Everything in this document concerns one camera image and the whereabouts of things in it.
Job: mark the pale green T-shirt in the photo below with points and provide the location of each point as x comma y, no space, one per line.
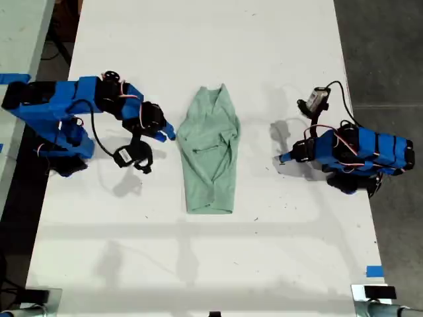
211,155

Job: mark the long blue tape strip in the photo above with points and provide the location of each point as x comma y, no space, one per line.
13,79

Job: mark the black camera box with label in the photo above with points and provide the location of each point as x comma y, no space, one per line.
129,156
316,98

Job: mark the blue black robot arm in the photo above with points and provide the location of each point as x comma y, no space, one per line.
62,99
370,150

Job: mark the white side table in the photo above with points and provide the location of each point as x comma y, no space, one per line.
16,36

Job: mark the metal table clamp bracket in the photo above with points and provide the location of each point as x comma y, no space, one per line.
358,303
54,305

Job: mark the tiny black clip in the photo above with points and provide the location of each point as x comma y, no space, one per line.
215,314

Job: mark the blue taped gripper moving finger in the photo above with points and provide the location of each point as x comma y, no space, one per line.
159,136

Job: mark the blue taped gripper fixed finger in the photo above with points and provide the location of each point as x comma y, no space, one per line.
168,128

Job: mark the short blue tape piece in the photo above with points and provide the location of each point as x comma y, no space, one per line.
375,271

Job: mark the black camera stalk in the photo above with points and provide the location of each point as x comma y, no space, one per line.
315,120

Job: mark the small black box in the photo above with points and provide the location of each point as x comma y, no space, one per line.
380,292
37,295

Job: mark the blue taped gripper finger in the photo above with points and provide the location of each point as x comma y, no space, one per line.
287,156

